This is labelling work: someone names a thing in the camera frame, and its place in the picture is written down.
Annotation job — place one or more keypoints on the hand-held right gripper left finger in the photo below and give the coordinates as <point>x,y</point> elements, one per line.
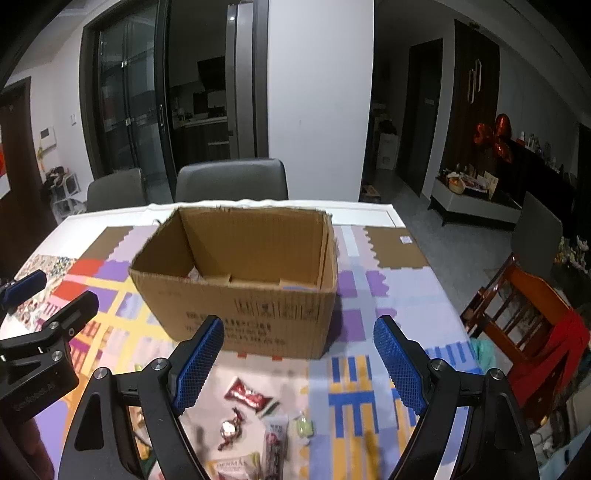
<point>196,364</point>

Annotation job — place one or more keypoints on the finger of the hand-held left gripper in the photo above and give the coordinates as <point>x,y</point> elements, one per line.
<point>76,314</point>
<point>25,286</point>

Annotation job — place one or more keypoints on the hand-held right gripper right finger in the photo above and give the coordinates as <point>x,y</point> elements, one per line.
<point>399,364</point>

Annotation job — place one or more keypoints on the red snack packet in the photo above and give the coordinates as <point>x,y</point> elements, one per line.
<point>247,394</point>

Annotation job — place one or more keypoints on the gold foil candy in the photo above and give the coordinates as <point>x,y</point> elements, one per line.
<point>229,429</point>

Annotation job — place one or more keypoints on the brown cardboard box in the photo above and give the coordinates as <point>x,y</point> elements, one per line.
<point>258,318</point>

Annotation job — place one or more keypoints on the beige snack packet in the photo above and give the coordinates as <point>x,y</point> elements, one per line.
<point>231,468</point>

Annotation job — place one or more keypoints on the grey stick snack packet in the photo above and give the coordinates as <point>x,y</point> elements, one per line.
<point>274,443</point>

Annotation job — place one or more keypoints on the pale green candy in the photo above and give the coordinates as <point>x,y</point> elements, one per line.
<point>303,427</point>

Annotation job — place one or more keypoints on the person's left hand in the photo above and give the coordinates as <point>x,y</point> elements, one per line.
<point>25,450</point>

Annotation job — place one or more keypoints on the brown wooden door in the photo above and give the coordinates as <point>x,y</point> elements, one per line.
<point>23,207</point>

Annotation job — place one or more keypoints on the teal cloth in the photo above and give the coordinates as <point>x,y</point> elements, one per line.
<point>487,355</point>

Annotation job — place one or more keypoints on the white shoe rack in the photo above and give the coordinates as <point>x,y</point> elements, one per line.
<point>64,194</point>

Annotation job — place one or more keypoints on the grey dining chair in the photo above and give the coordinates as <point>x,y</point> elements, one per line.
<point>538,240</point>
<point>231,180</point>
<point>115,189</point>

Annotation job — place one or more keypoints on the orange wooden chair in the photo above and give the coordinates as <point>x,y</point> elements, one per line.
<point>531,288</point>

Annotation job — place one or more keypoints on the red cloth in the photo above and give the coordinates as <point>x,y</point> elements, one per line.
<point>563,350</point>

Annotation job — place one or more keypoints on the white low cabinet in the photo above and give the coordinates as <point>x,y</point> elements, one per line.
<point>471,205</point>

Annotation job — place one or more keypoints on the small wicker basket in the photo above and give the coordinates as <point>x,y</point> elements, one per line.
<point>457,185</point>

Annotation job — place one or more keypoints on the artificial flower bunch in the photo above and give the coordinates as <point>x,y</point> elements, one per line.
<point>572,256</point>

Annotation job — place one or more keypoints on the white bag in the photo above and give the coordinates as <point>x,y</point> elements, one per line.
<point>387,152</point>

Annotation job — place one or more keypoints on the kitchen counter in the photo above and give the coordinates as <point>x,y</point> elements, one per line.
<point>203,138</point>

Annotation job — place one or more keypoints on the dark sliding glass door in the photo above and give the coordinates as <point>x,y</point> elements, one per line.
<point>129,92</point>

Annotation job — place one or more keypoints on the dark interior door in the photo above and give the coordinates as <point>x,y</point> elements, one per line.
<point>422,138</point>

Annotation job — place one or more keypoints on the dark sideboard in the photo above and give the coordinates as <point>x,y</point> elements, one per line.
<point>540,180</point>

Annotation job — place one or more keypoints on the red foil balloon bunch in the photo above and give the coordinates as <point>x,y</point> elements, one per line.
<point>501,127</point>

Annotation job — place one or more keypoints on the black range hood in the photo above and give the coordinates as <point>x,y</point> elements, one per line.
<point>212,73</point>

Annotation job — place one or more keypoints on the red wall calendar poster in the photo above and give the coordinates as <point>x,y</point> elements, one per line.
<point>2,161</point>

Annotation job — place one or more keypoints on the white wall intercom panel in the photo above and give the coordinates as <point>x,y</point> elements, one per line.
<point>47,137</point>

